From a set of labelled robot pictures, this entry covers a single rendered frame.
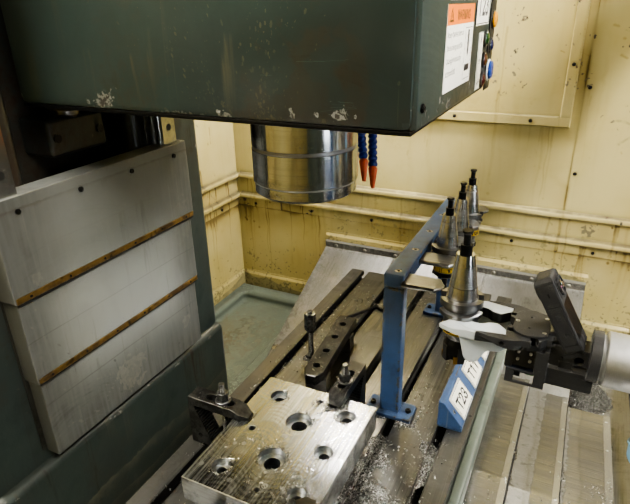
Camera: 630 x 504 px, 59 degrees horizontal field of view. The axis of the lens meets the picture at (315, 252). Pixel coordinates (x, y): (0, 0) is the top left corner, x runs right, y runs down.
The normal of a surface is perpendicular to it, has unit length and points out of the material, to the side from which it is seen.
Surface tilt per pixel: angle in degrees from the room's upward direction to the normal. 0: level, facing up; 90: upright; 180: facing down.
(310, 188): 90
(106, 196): 90
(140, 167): 92
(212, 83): 90
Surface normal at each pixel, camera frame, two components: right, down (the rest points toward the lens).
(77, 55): -0.44, 0.37
